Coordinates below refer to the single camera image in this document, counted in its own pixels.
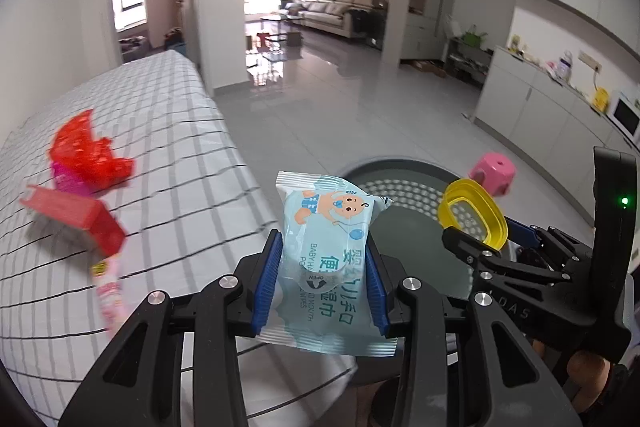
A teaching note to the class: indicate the yellow container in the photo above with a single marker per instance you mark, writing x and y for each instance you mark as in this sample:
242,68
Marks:
600,98

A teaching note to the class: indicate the yellow plastic lid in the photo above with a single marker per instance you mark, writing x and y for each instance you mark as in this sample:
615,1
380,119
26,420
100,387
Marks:
492,207

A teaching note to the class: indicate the person's right hand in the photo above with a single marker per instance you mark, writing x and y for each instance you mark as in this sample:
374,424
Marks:
587,377

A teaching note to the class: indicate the red plastic bag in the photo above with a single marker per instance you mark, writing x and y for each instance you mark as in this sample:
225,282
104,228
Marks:
80,147

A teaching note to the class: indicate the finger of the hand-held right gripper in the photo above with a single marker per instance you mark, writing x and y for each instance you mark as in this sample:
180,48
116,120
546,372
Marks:
500,264
550,244

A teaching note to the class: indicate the brown cardboard box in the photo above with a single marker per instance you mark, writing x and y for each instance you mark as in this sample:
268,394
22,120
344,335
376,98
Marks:
294,39

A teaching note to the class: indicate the green bag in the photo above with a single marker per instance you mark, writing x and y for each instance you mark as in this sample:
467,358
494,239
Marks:
474,39

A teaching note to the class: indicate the white wall socket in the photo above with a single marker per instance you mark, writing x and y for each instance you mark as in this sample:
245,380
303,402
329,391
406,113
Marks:
590,59

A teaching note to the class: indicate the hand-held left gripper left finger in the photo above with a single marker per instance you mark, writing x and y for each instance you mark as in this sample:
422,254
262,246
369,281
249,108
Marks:
265,282

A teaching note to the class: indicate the white counter cabinet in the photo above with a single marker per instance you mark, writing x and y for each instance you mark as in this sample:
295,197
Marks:
530,117

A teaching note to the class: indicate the magenta plastic wrapper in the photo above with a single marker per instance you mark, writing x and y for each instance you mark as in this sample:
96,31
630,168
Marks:
67,177

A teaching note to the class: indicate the dark coffee table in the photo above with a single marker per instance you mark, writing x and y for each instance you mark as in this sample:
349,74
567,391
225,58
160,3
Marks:
275,18

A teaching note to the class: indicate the grey shoe rack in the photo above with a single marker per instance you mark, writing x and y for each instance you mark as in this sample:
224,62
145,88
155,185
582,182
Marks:
467,64

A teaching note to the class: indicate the pink plastic stool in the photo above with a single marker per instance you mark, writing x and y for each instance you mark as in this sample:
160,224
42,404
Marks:
492,167

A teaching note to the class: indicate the white bottle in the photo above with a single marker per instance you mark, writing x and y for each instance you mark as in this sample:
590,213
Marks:
564,66

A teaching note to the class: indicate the small red stool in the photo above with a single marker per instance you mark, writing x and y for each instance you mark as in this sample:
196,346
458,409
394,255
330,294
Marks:
263,41

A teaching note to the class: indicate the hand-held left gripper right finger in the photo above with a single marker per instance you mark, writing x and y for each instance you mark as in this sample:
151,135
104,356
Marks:
375,287

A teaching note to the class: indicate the white microwave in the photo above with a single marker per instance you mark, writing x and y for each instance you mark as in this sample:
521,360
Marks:
625,117

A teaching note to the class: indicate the pink white packet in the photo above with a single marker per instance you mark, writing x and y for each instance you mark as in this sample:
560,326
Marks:
112,297

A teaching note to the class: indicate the red toothpaste box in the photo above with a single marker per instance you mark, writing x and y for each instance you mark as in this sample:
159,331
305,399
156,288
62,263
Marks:
70,207

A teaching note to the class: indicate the grey perforated plastic basket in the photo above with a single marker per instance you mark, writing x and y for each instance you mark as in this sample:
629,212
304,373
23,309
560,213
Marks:
400,177

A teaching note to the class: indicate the light blue wet wipes packet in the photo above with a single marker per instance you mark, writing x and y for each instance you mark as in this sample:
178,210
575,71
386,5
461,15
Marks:
325,227

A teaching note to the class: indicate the beige sofa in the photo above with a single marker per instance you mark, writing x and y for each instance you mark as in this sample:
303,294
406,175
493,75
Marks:
325,14

